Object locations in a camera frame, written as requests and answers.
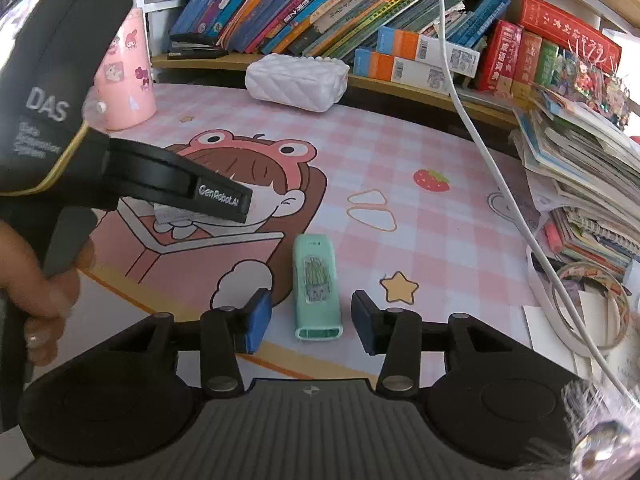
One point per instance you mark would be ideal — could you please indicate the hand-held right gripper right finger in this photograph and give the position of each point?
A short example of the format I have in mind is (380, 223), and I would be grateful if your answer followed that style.
(365, 325)

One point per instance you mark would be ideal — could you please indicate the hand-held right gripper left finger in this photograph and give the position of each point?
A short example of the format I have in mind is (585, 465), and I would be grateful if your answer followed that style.
(259, 320)

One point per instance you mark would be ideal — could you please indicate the mint green case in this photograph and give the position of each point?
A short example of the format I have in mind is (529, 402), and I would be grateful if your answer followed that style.
(317, 290)

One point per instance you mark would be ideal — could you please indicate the person's left hand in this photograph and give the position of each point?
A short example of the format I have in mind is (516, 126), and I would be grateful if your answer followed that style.
(50, 295)

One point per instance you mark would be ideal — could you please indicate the pink cylindrical container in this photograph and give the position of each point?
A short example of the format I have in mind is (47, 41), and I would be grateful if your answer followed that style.
(127, 90)

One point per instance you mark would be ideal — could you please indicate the black flat case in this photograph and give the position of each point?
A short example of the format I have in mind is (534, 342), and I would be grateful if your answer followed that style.
(197, 47)

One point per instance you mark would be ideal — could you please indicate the white bookshelf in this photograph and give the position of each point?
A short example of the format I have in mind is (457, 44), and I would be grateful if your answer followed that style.
(210, 61)

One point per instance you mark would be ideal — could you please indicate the washi tape roll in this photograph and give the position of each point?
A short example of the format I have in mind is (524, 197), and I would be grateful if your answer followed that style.
(587, 270)

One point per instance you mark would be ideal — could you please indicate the white quilted pouch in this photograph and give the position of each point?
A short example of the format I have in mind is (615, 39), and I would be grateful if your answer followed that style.
(295, 82)

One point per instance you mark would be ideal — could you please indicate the orange and blue box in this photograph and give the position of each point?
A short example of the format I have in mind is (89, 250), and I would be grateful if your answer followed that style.
(425, 50)
(400, 72)

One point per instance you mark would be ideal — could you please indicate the stack of notebooks and papers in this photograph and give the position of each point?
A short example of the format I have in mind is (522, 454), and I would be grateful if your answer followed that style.
(585, 160)

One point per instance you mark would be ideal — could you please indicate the red thick book standing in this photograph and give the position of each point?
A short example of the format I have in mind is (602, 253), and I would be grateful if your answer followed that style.
(500, 57)

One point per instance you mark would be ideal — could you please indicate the colourful sticker ornament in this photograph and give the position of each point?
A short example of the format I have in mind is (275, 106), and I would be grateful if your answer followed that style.
(595, 80)

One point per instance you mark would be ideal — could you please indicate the red thick book lying flat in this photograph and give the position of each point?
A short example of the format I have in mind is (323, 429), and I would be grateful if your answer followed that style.
(565, 25)

